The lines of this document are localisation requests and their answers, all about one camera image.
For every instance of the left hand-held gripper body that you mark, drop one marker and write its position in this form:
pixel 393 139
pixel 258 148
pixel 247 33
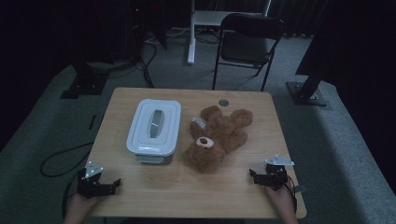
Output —
pixel 93 170

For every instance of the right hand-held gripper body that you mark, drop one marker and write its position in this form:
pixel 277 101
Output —
pixel 277 177

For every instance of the clear plastic storage box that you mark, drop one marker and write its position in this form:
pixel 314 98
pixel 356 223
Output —
pixel 154 159

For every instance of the brown teddy bear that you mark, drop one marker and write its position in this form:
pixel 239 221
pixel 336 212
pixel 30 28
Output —
pixel 218 137

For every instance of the person's right hand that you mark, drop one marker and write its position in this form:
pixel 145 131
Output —
pixel 281 200

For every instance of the person's left hand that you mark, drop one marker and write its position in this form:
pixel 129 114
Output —
pixel 79 208

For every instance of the grey tape piece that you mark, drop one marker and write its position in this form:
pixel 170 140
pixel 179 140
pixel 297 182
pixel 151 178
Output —
pixel 300 188

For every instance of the black strip on floor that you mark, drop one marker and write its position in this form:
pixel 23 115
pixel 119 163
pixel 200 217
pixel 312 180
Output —
pixel 92 122

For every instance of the round grey table grommet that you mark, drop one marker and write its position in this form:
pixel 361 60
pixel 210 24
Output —
pixel 223 102

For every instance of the black stand base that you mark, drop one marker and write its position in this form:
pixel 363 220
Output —
pixel 85 82
pixel 306 93

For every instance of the black folding chair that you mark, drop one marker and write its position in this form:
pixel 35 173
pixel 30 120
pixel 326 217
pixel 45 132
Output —
pixel 246 43

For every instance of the white desk frame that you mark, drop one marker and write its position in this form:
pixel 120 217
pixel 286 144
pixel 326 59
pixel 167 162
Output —
pixel 192 37

